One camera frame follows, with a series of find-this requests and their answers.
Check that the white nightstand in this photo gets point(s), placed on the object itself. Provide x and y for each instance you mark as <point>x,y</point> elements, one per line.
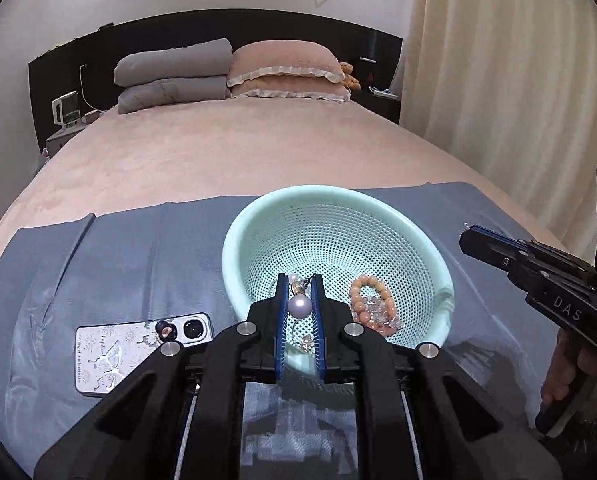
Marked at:
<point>61,140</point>

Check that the phone with butterfly case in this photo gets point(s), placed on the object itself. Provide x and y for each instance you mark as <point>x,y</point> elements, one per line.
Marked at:
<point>108,355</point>

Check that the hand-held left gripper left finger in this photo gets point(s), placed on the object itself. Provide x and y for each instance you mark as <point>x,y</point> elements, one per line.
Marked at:
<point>281,330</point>

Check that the black headboard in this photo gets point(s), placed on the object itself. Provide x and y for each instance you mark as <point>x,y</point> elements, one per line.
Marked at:
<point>68,70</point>

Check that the dark nightstand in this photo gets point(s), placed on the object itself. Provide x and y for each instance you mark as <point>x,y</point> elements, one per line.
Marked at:
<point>381,105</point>

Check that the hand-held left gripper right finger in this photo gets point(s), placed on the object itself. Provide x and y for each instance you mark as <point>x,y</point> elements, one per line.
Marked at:
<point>319,330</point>

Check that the pearl hoop earring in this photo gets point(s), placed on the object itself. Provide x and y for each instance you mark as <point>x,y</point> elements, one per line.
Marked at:
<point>300,306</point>

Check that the cream curtain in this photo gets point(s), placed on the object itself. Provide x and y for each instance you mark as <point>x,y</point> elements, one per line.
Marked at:
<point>503,85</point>

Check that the clear crystal earring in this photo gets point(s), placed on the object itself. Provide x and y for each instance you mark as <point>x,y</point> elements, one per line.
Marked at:
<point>306,343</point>

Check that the small white appliance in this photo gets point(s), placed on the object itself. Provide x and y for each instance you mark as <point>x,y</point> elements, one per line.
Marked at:
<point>66,110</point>

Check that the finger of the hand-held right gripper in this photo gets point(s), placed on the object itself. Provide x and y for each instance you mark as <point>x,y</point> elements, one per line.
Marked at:
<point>483,252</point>
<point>488,236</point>

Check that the pink frilled pillow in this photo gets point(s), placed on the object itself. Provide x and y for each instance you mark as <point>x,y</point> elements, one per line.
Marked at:
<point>288,91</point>
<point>283,62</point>

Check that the mint green plastic basket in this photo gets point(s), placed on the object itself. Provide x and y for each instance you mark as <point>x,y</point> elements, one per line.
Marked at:
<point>338,240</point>

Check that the bed with beige bedspread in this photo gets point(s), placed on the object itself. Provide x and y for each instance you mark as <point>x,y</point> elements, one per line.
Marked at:
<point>228,150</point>

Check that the blue cloth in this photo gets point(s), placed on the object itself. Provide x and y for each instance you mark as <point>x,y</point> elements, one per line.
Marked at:
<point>103,270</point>

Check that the person's right hand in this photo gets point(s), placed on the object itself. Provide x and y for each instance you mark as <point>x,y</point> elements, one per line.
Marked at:
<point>563,370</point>

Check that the grey folded blanket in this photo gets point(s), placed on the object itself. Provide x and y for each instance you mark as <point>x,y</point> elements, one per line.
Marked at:
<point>173,62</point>
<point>173,96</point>

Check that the brown teddy bear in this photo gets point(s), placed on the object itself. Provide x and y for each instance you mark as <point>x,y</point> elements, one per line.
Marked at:
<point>349,77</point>

